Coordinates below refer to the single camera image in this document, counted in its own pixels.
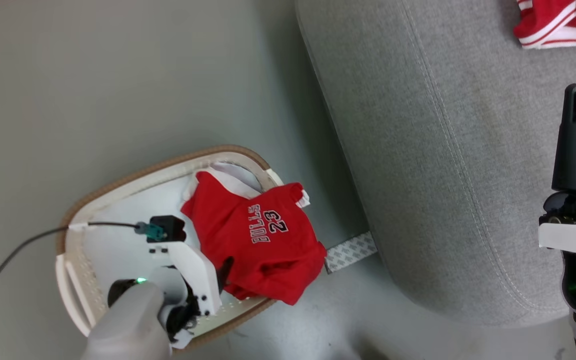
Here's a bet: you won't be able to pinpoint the grey fabric sofa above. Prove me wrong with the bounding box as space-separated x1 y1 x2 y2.
295 0 576 328

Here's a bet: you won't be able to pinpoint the white cloth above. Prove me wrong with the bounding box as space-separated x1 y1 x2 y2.
183 161 269 201

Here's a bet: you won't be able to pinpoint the green cable connector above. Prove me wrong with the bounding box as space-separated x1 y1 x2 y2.
134 221 165 243

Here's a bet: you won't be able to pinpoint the thin black cable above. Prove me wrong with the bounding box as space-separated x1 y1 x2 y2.
0 221 141 360

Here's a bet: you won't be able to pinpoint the red shorts with white stripes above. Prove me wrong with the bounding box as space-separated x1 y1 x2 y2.
512 0 576 50

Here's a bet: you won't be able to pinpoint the grey patterned strip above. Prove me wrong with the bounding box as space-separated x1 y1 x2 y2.
324 231 379 274

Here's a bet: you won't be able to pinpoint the red Bulls 23 jersey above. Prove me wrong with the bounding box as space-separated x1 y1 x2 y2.
180 171 328 306

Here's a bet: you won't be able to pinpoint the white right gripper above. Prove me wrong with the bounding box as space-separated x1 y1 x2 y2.
538 83 576 259

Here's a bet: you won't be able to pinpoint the white plastic laundry basket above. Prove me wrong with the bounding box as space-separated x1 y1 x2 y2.
55 145 285 352

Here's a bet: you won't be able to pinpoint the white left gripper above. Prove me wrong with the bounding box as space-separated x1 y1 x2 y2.
148 241 235 349

